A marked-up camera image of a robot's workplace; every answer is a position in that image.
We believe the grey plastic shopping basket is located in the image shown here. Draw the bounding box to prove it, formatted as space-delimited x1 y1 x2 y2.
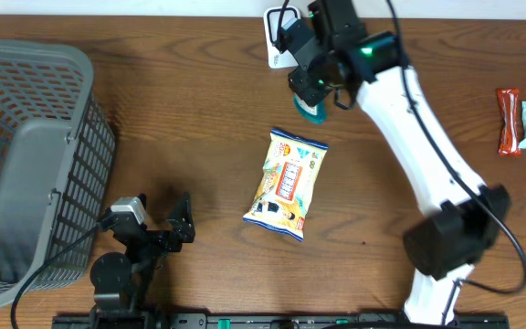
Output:
0 39 116 307

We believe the white barcode scanner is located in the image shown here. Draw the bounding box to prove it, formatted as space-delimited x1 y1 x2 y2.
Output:
263 6 298 69

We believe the yellow snack chip bag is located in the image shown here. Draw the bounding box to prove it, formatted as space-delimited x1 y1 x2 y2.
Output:
243 128 328 241

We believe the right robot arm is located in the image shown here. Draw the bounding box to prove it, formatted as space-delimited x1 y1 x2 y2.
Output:
275 1 510 328

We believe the red orange snack bar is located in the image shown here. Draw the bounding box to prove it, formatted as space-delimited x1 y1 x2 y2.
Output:
496 88 521 156

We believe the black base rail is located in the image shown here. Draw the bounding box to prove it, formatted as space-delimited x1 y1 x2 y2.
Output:
52 312 510 329

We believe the teal bottle with grey cap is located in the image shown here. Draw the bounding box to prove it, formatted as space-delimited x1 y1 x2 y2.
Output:
293 95 327 124

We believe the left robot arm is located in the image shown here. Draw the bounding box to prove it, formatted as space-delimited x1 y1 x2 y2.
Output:
90 192 195 328

